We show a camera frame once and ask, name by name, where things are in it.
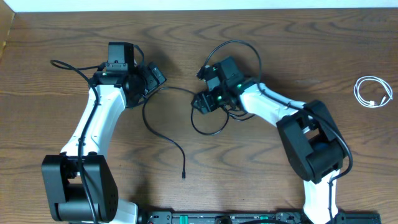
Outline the black USB cable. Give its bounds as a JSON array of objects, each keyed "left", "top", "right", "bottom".
[
  {"left": 142, "top": 86, "right": 200, "bottom": 181},
  {"left": 190, "top": 105, "right": 256, "bottom": 136}
]

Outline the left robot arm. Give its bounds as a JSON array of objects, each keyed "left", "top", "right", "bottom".
[{"left": 41, "top": 42, "right": 166, "bottom": 223}]

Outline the white USB cable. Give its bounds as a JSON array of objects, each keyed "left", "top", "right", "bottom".
[{"left": 353, "top": 75, "right": 394, "bottom": 109}]

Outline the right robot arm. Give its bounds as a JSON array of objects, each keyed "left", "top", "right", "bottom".
[{"left": 192, "top": 57, "right": 353, "bottom": 223}]

